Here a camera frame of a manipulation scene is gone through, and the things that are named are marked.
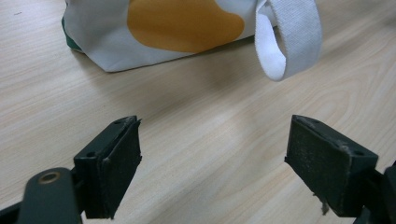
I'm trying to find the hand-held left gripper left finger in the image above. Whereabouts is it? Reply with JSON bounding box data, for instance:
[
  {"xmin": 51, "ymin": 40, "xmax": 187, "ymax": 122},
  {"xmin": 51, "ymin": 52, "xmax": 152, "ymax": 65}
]
[{"xmin": 73, "ymin": 115, "xmax": 143, "ymax": 220}]

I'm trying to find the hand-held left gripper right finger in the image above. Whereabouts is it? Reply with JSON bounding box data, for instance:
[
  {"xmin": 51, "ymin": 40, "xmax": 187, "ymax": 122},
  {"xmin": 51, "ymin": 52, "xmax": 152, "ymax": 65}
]
[{"xmin": 284, "ymin": 114, "xmax": 379, "ymax": 218}]

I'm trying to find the white canvas tote bag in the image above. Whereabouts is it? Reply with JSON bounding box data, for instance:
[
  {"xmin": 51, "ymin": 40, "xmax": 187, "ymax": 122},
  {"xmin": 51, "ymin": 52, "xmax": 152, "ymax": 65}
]
[{"xmin": 61, "ymin": 0, "xmax": 323, "ymax": 82}]

